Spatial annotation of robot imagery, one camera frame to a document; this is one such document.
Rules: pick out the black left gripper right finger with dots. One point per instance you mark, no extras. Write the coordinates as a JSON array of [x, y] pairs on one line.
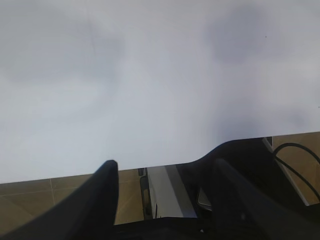
[[242, 212]]

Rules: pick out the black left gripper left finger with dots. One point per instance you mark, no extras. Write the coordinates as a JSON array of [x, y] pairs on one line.
[[87, 214]]

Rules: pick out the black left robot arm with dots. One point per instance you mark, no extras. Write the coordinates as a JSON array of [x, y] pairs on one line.
[[180, 228]]

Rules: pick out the white table leg frame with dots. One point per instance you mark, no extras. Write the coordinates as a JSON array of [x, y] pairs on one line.
[[174, 189]]

